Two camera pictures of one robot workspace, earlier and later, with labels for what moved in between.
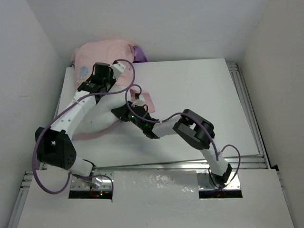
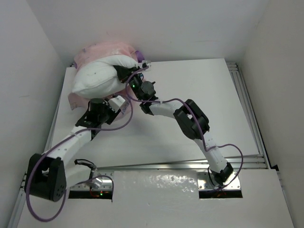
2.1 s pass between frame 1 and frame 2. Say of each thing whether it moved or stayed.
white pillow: moved
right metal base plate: stayed
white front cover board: stayed
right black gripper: moved
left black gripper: moved
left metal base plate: stayed
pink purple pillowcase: moved
